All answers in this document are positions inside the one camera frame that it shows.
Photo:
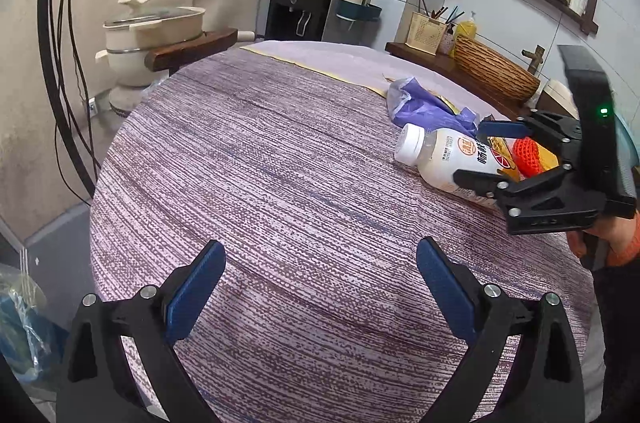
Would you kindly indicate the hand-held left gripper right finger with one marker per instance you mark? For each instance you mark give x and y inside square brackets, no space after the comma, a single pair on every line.
[445,285]

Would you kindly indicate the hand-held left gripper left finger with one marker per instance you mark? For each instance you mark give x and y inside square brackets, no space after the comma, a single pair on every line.
[197,288]

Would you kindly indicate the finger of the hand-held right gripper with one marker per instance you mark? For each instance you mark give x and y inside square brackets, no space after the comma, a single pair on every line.
[502,129]
[525,188]

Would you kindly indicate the red foam fruit net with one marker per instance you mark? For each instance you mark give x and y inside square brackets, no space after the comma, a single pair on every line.
[527,155]

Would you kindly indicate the white drink bottle orange label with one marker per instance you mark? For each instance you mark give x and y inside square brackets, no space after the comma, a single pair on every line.
[440,158]

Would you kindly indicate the purple plastic bag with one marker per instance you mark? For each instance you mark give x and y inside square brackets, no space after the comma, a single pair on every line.
[425,105]

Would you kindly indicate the person's right hand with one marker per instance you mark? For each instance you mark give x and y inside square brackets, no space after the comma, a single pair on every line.
[622,238]

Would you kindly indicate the woven basket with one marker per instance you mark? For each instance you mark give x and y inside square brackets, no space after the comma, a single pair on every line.
[495,70]

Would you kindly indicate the brass faucet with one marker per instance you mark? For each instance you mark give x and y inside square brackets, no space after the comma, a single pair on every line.
[534,58]

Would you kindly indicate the yellow soap pump bottle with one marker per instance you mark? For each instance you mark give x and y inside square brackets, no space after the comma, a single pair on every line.
[465,30]

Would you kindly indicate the cream chopstick holder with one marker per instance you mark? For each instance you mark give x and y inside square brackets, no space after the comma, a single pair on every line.
[425,33]

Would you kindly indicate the clear blue plastic bag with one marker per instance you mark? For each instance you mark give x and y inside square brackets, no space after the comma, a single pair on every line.
[25,328]

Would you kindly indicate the blue grey roll holder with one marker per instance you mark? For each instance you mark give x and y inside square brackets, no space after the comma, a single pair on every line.
[357,10]

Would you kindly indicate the dark wooden chair back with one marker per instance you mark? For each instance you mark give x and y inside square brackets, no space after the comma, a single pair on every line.
[190,48]

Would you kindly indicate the cream cooking pot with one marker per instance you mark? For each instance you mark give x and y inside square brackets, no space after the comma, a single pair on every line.
[150,33]

